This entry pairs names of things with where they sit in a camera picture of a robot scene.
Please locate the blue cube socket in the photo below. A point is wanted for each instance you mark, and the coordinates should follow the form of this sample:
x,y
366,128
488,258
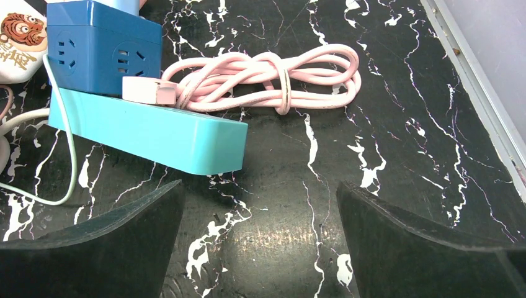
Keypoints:
x,y
91,46

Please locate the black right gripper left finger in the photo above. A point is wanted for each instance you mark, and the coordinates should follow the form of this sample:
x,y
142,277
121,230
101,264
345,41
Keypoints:
x,y
124,252

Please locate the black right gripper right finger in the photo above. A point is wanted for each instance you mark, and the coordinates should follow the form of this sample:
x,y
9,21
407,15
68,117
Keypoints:
x,y
397,253

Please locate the white tiger print socket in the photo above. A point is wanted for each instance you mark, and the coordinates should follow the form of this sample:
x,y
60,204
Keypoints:
x,y
23,39

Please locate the teal power strip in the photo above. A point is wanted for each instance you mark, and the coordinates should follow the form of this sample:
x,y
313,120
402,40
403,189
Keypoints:
x,y
190,142

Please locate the aluminium frame rail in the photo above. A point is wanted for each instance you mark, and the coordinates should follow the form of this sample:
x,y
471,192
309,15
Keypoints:
x,y
486,42

